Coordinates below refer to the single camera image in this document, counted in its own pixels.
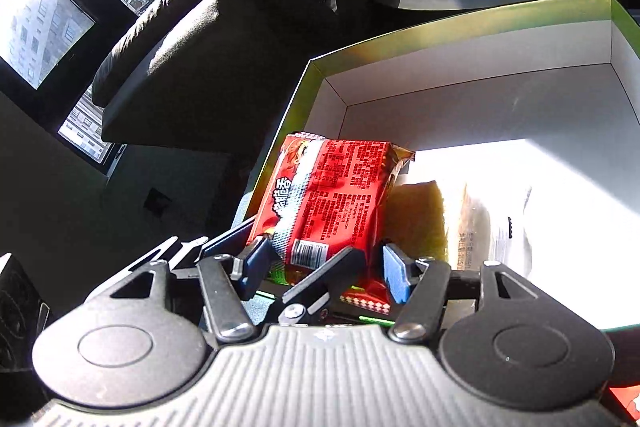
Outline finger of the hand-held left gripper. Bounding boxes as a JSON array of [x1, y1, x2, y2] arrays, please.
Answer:
[[278, 247, 367, 326], [167, 216, 257, 269]]

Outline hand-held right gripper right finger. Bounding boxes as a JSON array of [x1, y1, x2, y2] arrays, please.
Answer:
[[381, 243, 536, 342]]

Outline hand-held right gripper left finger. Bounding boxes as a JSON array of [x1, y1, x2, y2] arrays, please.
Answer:
[[87, 234, 274, 342]]

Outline red snack packet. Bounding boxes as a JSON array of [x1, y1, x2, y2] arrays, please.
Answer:
[[248, 132, 416, 310]]

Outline green cardboard box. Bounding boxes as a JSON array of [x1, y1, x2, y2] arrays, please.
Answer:
[[234, 0, 640, 334]]

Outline white snack packet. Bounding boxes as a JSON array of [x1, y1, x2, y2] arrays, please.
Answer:
[[445, 181, 533, 275]]

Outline grey sofa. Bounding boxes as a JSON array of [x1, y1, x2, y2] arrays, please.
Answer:
[[91, 0, 401, 154]]

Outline window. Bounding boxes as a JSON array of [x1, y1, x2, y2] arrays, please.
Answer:
[[0, 0, 223, 166]]

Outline wall socket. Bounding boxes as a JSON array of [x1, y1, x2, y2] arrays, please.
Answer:
[[143, 187, 171, 221]]

